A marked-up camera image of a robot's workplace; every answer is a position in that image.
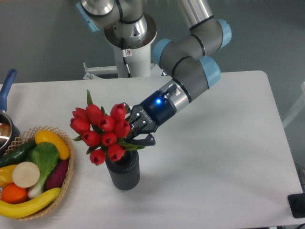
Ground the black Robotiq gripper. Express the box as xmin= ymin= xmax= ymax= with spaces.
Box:
xmin=123 ymin=80 xmax=192 ymax=146

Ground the red tulip bouquet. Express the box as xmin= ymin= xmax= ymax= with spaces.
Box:
xmin=70 ymin=91 xmax=144 ymax=166

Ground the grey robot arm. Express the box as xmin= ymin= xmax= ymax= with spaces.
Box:
xmin=76 ymin=0 xmax=232 ymax=146

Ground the dark grey ribbed vase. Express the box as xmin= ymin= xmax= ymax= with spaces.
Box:
xmin=105 ymin=151 xmax=140 ymax=190

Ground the green bok choy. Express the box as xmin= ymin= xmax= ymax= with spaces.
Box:
xmin=26 ymin=142 xmax=59 ymax=199

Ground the purple sweet potato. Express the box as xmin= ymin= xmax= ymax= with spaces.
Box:
xmin=45 ymin=160 xmax=69 ymax=190

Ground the woven wicker basket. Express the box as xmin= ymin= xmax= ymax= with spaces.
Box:
xmin=0 ymin=126 xmax=75 ymax=220

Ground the green cucumber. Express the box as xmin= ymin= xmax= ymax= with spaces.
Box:
xmin=0 ymin=140 xmax=36 ymax=167

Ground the beige round radish slice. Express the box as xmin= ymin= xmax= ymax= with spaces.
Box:
xmin=12 ymin=161 xmax=40 ymax=188

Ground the yellow bell pepper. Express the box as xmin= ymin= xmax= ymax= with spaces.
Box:
xmin=0 ymin=165 xmax=17 ymax=187

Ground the orange fruit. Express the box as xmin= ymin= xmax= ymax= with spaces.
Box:
xmin=0 ymin=184 xmax=28 ymax=204

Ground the yellow banana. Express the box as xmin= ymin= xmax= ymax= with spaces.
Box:
xmin=0 ymin=187 xmax=61 ymax=219

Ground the black device at table edge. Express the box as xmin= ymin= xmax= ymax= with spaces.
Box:
xmin=287 ymin=193 xmax=305 ymax=219

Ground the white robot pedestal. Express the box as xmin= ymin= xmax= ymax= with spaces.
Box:
xmin=83 ymin=13 xmax=166 ymax=80

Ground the black pedestal cable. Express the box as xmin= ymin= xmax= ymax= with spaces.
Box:
xmin=120 ymin=37 xmax=132 ymax=78

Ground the blue handled steel saucepan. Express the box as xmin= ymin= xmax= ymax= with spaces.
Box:
xmin=0 ymin=69 xmax=20 ymax=157

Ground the white frame at right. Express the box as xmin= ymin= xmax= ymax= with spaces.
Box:
xmin=282 ymin=82 xmax=305 ymax=128

